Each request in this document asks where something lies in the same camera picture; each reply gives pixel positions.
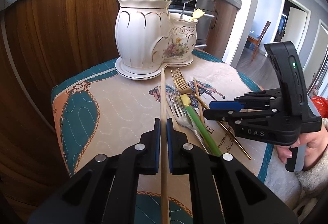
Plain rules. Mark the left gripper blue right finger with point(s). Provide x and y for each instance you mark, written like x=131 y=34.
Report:
x=222 y=189

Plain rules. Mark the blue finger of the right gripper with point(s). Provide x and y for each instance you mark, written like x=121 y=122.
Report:
x=228 y=115
x=226 y=105

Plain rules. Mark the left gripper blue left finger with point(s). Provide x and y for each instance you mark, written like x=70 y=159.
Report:
x=104 y=190

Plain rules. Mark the wooden chopstick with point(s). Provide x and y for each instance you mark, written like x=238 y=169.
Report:
x=165 y=213
x=199 y=104

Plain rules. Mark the yellow tulip green handle utensil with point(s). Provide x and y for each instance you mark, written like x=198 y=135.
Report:
x=209 y=142

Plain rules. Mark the silver fork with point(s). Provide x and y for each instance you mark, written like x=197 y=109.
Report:
x=182 y=118

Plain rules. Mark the gold fork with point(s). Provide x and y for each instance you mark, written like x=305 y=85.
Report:
x=184 y=88

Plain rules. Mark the silver spoon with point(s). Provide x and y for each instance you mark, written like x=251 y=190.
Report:
x=184 y=6

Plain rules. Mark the person's right hand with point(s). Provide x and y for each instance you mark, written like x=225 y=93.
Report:
x=315 y=144

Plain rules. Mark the wooden chair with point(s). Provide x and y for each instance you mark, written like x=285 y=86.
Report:
x=256 y=40

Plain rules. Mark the quilted horse print table mat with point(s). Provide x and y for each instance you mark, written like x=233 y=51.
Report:
x=100 y=112

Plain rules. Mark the cream ceramic double utensil holder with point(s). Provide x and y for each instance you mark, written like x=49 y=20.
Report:
x=149 y=38

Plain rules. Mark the wooden cabinet door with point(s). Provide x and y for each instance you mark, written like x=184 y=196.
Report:
x=53 y=40

